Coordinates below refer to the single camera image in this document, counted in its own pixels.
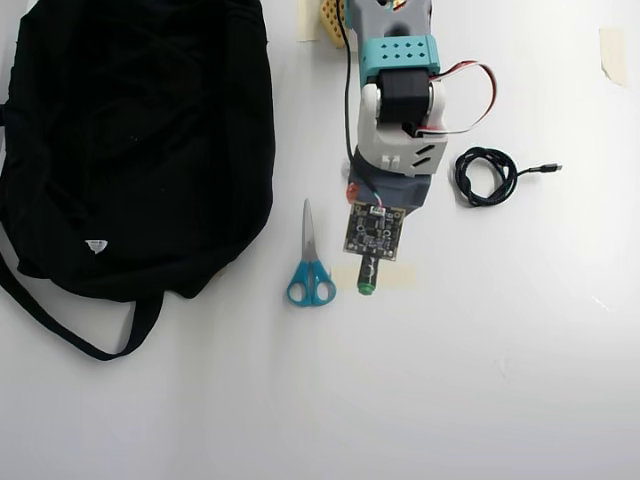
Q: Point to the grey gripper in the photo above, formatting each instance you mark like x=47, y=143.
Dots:
x=406, y=194

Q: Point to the green marker with black barrel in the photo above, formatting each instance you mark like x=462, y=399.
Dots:
x=367, y=275

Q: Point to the grey teal white robot arm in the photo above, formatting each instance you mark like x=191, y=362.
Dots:
x=380, y=145

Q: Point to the black fabric bag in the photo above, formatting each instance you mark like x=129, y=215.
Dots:
x=125, y=150

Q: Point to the long beige masking tape strip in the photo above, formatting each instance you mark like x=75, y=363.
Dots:
x=395, y=277

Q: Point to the yellow perforated block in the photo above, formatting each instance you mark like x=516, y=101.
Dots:
x=330, y=22

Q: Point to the narrow beige masking tape piece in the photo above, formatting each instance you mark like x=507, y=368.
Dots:
x=307, y=25

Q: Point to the torn beige masking tape piece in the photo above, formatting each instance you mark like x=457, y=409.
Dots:
x=614, y=55

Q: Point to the camera circuit board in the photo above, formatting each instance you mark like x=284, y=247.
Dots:
x=375, y=232

